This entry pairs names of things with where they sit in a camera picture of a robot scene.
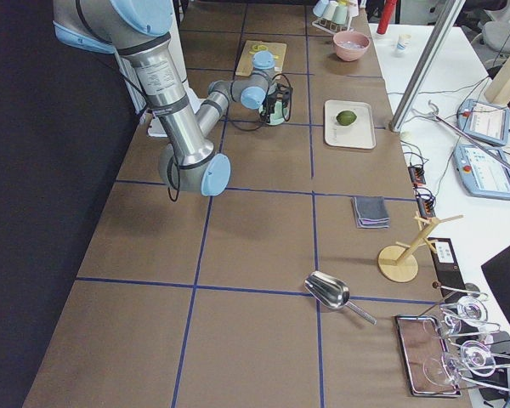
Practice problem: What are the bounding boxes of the wine glass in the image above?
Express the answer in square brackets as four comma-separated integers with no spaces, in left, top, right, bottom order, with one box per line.
[422,340,510,386]
[423,295,501,339]

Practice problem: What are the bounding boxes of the green cup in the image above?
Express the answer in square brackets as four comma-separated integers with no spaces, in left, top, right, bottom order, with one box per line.
[331,3,348,26]

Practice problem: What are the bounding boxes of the bamboo cutting board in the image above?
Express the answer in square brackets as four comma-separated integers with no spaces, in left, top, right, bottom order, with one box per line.
[235,40,286,77]

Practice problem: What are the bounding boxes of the grabber reacher tool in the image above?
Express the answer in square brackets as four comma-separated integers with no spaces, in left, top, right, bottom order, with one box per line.
[427,99,510,179]

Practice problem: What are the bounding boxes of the cream rabbit tray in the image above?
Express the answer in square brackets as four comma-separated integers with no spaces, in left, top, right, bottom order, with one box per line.
[324,99,377,150]

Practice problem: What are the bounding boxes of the teach pendant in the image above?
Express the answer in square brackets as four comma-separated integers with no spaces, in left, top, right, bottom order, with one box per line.
[453,144,510,201]
[456,99,510,147]

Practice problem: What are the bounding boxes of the red bottle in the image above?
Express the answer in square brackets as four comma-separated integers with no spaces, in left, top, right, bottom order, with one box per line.
[377,0,398,35]

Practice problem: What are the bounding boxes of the grey folded cloth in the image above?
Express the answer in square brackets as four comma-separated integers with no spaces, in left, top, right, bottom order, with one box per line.
[351,195,390,229]

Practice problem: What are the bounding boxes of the green avocado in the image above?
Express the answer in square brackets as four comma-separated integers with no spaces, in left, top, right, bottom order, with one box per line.
[336,110,357,127]

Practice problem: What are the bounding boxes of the upper teach pendant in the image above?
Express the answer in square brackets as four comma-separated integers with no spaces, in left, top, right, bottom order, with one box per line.
[456,99,510,147]

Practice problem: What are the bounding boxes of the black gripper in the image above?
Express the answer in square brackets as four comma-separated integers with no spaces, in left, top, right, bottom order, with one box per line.
[261,84,293,117]

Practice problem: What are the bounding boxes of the metal scoop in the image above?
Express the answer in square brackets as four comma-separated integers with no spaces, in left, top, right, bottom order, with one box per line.
[304,270,377,325]

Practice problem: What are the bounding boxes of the black box with label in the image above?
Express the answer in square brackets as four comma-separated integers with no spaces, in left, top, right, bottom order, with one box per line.
[431,237,465,289]

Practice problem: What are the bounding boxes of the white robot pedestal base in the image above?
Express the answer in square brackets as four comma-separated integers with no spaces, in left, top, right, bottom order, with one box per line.
[147,0,203,138]

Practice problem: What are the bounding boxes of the wooden mug tree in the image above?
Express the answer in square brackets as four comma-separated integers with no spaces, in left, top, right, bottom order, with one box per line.
[377,212,463,283]

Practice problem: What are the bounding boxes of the white cup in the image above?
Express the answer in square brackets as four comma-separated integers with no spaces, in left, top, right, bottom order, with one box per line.
[322,0,338,20]

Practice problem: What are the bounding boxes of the lower teach pendant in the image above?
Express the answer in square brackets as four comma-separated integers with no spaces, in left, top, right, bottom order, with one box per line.
[453,144,510,201]

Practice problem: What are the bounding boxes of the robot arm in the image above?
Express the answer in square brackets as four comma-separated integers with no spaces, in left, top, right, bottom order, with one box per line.
[54,0,292,196]

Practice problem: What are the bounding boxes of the white wire cup rack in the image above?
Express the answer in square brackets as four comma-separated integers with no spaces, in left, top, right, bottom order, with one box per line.
[311,17,354,35]

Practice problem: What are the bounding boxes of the pink bowl with ice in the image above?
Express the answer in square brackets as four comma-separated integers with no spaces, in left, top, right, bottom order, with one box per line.
[332,31,371,62]

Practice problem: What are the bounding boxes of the metal tray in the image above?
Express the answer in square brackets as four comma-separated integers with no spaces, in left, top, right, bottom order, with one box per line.
[394,314,462,399]

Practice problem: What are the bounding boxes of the light green bowl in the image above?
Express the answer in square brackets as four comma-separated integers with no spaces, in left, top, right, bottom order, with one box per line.
[258,104,290,126]

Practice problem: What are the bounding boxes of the aluminium frame post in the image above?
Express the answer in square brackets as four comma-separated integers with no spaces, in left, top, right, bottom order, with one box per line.
[389,0,465,133]

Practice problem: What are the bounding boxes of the wine glass far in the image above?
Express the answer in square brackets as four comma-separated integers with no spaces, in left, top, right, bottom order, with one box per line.
[423,295,501,339]

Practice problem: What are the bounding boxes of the wine glass near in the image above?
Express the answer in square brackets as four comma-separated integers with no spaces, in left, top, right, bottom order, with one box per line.
[422,340,510,386]

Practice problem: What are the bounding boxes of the light blue cup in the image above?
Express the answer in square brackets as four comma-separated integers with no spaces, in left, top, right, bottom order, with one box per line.
[313,0,329,17]

